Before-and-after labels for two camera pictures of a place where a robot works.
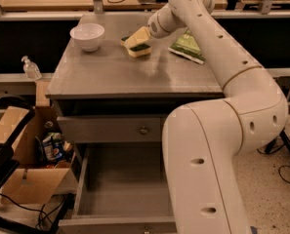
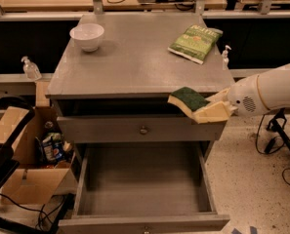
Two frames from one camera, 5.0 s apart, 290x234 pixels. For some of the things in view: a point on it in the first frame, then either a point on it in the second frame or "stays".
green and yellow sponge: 137,51 to 187,99
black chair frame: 3,164 stays
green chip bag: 187,47 stays
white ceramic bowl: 88,36 stays
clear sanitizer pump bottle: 31,69 stays
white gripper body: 154,26 to 243,97
